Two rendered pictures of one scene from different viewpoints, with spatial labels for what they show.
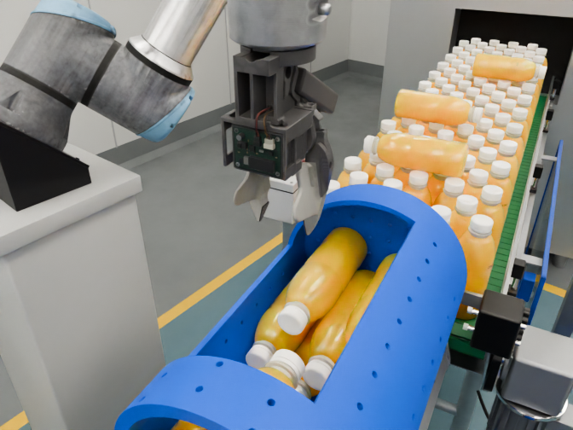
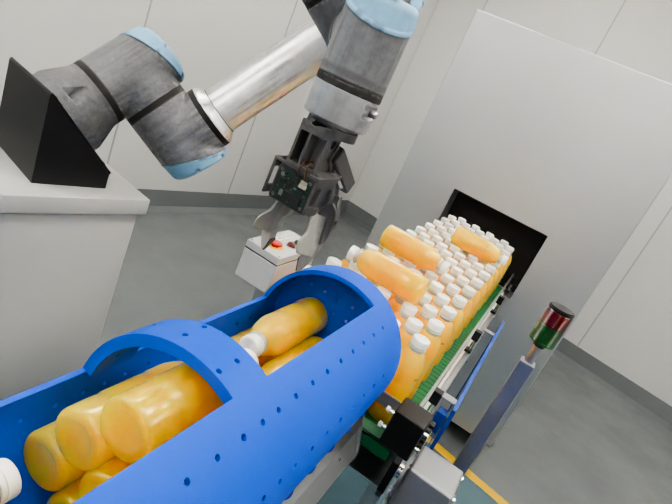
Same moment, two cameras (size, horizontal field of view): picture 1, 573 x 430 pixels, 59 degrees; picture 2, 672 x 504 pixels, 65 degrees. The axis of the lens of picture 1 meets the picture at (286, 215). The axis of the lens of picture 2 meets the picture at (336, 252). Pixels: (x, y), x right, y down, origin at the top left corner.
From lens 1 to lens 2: 22 cm
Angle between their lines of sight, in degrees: 14
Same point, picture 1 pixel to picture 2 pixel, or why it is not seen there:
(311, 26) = (361, 120)
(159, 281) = not seen: hidden behind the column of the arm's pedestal
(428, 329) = (358, 380)
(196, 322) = not seen: hidden behind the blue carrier
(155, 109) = (190, 151)
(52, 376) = not seen: outside the picture
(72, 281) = (46, 266)
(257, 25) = (328, 105)
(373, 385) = (309, 389)
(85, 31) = (161, 66)
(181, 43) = (235, 110)
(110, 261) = (87, 264)
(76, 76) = (137, 96)
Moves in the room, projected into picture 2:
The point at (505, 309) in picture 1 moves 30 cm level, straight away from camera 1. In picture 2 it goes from (416, 415) to (456, 368)
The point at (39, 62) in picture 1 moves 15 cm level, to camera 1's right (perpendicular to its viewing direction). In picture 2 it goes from (112, 72) to (180, 101)
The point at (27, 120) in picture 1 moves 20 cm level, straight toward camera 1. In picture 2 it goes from (80, 112) to (87, 145)
